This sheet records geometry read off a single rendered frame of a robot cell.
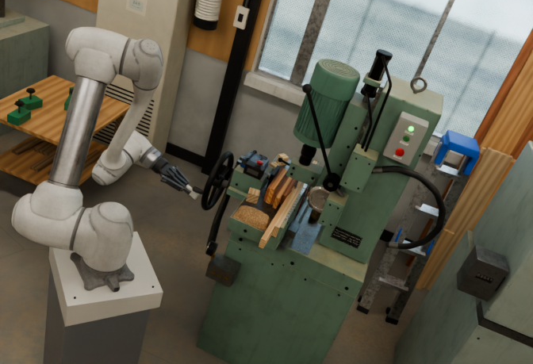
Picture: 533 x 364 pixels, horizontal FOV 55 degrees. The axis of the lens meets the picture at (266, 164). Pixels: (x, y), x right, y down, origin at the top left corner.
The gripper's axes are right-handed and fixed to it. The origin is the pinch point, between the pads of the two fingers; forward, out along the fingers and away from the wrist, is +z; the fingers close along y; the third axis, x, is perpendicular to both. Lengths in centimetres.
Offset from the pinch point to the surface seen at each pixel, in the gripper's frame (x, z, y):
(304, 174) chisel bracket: -40, 32, 7
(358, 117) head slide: -76, 31, 3
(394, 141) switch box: -82, 45, -7
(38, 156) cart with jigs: 96, -90, 46
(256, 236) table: -21.8, 31.8, -21.3
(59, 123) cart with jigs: 56, -85, 39
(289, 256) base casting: -17, 49, -12
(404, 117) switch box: -91, 41, -6
